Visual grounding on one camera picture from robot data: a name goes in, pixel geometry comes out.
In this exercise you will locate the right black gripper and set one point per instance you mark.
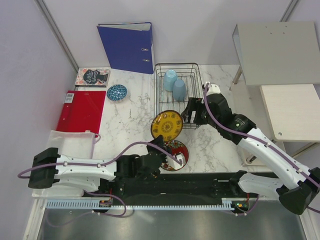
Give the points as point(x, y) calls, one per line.
point(194, 104)

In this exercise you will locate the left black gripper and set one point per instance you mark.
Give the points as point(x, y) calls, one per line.
point(159, 140)

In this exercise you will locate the red floral plate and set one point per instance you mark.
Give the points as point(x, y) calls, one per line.
point(178, 149)

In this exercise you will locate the yellow plate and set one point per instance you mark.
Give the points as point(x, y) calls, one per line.
point(168, 124)

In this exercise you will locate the light blue cup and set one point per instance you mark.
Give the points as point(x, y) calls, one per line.
point(170, 77)

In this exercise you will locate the blue patterned bowl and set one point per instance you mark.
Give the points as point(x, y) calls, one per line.
point(117, 92)

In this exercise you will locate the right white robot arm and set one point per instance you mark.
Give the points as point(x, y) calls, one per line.
point(295, 186)

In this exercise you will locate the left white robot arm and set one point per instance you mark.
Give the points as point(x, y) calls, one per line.
point(49, 168)

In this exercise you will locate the red folder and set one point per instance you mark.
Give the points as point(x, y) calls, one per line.
point(82, 111)

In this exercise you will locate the grey metal shelf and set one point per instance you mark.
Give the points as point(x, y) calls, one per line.
point(278, 53)

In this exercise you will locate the little women book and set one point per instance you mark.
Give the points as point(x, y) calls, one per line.
point(96, 77)

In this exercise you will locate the beige wooden board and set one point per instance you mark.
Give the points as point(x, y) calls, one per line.
point(293, 112)

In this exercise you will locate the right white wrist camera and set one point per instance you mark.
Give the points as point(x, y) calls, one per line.
point(211, 88)

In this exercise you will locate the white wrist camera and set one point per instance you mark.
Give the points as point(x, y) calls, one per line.
point(211, 88)
point(178, 162)

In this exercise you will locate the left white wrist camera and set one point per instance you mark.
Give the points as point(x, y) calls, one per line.
point(178, 162)

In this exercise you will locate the black wire dish rack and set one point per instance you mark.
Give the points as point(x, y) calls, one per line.
point(190, 74)

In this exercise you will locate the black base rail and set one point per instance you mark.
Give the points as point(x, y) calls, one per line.
point(173, 189)

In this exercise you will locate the blue ring binder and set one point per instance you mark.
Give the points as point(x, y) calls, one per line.
point(128, 46)

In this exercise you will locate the white cable duct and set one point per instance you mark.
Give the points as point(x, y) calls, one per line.
point(96, 204)

